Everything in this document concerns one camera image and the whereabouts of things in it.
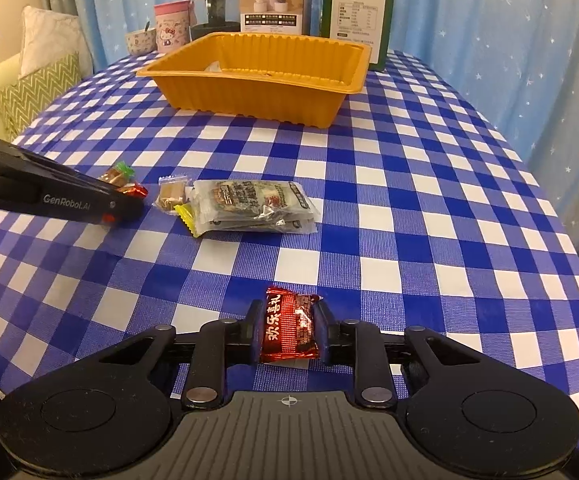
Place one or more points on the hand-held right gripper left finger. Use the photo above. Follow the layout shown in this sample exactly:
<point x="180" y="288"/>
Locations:
<point x="250" y="335"/>

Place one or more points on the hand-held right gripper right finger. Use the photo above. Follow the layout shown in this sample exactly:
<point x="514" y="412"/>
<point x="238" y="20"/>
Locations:
<point x="327" y="340"/>

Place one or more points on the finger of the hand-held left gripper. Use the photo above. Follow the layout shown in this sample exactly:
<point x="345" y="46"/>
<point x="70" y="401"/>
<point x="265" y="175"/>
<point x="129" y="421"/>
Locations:
<point x="122" y="207"/>

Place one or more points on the small red candy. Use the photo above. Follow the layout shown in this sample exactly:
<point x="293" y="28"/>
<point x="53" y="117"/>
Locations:
<point x="137" y="191"/>

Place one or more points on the green candy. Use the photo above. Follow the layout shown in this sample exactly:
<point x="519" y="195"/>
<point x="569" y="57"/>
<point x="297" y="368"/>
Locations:
<point x="119" y="172"/>

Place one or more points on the red snack packet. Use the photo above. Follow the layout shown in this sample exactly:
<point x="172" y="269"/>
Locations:
<point x="289" y="330"/>

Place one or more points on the clear brown cookie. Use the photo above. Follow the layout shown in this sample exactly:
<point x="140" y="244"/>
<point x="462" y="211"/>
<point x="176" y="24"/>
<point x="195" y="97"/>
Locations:
<point x="171" y="195"/>

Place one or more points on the yellow candy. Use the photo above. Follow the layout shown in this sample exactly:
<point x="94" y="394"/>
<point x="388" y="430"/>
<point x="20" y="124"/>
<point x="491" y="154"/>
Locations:
<point x="187" y="217"/>

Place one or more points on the clear dark-printed snack packet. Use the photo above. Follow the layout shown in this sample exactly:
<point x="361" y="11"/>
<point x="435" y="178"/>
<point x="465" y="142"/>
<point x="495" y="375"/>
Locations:
<point x="254" y="202"/>

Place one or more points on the orange plastic tray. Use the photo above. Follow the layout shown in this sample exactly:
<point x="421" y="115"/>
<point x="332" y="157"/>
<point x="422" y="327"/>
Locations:
<point x="249" y="95"/>

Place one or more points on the green chevron cushion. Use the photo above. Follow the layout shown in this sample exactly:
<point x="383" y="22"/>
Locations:
<point x="34" y="95"/>

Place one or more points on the white cushion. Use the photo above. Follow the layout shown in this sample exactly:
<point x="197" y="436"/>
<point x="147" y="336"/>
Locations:
<point x="49" y="40"/>

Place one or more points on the small patterned mug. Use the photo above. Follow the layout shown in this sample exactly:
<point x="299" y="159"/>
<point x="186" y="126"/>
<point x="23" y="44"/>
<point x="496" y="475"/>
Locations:
<point x="139" y="42"/>

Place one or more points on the blue white checked tablecloth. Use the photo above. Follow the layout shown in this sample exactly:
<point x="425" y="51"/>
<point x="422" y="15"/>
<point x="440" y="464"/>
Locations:
<point x="419" y="185"/>

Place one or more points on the spoon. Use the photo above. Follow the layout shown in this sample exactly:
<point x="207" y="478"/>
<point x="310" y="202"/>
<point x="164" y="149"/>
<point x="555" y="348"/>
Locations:
<point x="146" y="26"/>

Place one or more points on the pink cartoon cup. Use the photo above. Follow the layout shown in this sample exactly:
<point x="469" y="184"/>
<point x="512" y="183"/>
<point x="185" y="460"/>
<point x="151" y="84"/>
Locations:
<point x="172" y="30"/>

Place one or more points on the dark green clear jar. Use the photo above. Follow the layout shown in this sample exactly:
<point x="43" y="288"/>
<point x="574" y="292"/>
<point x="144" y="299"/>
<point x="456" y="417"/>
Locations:
<point x="214" y="10"/>

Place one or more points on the white cardboard box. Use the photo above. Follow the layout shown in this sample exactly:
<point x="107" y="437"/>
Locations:
<point x="274" y="5"/>

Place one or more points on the green cardboard box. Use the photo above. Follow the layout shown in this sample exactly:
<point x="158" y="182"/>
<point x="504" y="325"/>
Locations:
<point x="357" y="15"/>

